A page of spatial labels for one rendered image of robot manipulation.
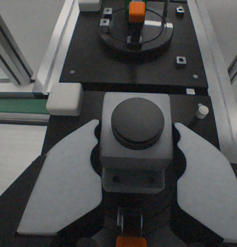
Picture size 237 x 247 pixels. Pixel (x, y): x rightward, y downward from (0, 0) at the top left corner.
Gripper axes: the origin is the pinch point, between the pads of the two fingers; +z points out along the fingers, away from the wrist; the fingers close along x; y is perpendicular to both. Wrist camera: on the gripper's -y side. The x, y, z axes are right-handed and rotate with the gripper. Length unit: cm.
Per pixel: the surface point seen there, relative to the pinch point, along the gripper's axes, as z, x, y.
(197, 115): 3.3, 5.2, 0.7
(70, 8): 36.9, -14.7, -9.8
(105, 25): 23.4, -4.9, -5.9
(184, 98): 15.8, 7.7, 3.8
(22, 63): 17.7, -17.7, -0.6
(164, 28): 26.0, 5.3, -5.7
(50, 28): 47, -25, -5
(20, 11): 56, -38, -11
